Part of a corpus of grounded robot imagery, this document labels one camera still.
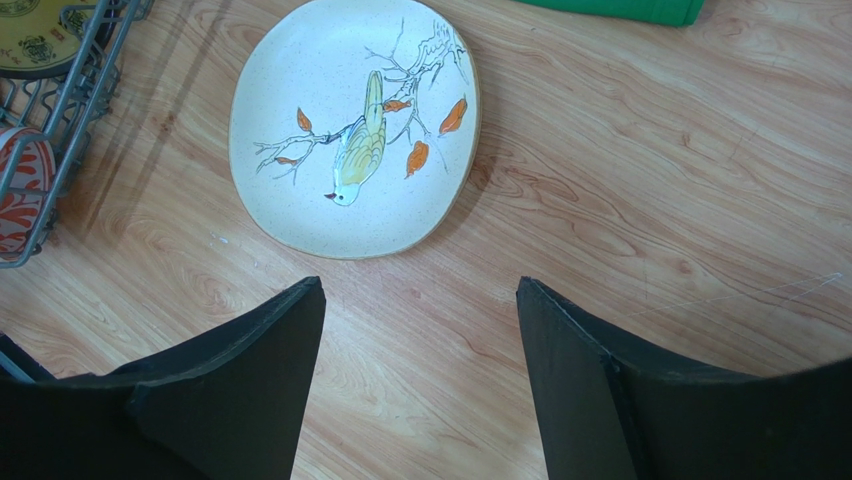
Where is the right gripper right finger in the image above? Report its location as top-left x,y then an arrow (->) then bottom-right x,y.
516,277 -> 851,479

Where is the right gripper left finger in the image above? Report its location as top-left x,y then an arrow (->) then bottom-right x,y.
1,276 -> 326,479

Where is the cream bird plate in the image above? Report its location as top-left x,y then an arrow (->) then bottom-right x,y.
228,1 -> 481,259

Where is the yellow patterned small plate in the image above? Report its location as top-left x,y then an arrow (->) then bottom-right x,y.
1,0 -> 126,80

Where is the white orange patterned bowl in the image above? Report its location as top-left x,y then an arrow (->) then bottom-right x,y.
1,139 -> 56,262

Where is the green cloth on table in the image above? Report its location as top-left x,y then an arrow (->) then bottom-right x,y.
521,0 -> 705,27

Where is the grey wire dish rack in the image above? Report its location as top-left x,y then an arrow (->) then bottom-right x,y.
1,1 -> 152,269

